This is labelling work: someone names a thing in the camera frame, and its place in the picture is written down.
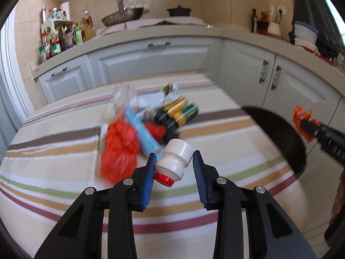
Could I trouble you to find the person's right hand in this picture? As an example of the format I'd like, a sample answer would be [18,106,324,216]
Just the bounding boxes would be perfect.
[332,171,345,215]

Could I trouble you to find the dark cloth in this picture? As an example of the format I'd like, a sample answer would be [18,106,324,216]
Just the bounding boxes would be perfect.
[288,0,345,60]

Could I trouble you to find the white bottle with red cap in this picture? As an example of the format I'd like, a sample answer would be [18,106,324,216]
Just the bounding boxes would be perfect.
[154,139,194,187]

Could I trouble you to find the narrow white cabinet door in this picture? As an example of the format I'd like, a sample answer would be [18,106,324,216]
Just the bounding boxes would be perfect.
[38,55,91,103]

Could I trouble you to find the green can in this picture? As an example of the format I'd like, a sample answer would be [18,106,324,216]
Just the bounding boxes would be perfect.
[172,104,200,127]

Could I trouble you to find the orange wrapper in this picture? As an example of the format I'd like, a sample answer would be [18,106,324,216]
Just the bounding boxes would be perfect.
[292,105,320,142]

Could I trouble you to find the wide white cabinet door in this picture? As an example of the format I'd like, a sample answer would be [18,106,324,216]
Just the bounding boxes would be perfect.
[89,39,216,88]

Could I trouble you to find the blue packet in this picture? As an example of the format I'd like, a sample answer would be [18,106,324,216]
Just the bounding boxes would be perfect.
[124,109,163,154]

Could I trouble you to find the white snack bag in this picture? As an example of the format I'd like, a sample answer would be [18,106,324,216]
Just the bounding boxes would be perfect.
[136,84,180,111]

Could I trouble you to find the metal wok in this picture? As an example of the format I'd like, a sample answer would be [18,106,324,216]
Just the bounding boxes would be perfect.
[101,0,144,27]

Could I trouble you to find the stacked white containers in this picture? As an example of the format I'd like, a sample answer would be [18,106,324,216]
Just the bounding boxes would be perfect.
[293,20,319,52]

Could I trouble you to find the white spice rack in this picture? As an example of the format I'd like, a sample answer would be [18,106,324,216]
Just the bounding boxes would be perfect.
[41,19,71,37]

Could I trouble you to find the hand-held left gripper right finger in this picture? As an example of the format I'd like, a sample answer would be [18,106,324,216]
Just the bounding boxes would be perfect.
[192,150,317,259]

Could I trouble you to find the beige counter cloth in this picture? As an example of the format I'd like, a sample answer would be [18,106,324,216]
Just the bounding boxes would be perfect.
[96,16,207,37]

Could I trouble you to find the grey curtain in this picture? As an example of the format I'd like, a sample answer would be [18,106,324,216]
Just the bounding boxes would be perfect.
[0,67,27,152]

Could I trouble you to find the red plastic bag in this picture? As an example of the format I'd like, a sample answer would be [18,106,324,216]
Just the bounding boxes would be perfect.
[99,121,139,182]

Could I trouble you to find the paper towel roll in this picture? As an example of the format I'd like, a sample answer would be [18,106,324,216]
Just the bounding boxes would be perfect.
[60,1,71,21]

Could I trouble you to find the clear plastic bottle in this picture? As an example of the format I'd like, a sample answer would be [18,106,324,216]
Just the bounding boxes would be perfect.
[104,84,136,122]

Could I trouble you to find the group of condiment bottles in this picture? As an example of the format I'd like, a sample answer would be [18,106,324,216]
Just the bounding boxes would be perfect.
[38,5,96,63]

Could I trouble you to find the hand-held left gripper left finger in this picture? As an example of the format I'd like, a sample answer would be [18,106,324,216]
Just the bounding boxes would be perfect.
[34,152,157,259]

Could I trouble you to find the red container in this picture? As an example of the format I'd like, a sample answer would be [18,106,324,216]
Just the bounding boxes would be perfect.
[257,11,271,34]

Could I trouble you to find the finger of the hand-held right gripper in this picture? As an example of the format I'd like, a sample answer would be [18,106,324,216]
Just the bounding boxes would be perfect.
[300,119,345,166]

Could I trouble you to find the black pot with lid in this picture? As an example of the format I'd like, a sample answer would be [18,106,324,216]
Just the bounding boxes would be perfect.
[166,5,192,17]

